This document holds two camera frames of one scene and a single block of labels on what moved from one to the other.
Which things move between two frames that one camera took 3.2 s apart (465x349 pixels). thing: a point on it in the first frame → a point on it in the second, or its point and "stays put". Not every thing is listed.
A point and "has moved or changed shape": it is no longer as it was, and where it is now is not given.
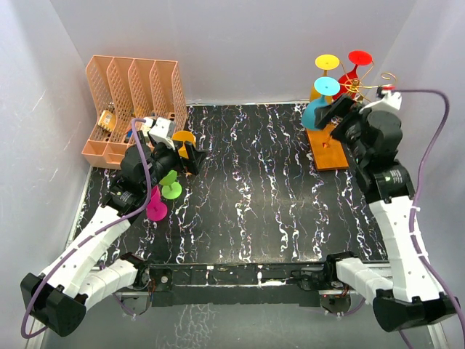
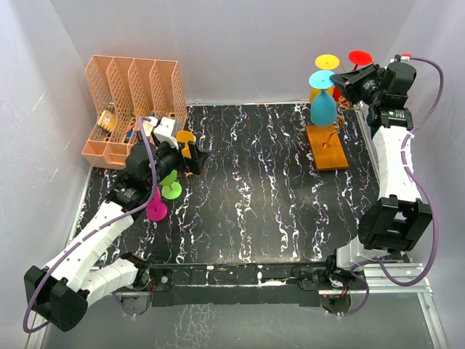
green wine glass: [171, 188] stays put
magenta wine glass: [156, 211] stays put
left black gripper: [192, 164] stays put
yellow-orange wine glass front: [184, 136] stays put
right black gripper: [324, 115] → [351, 81]
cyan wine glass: [325, 86] has moved or changed shape
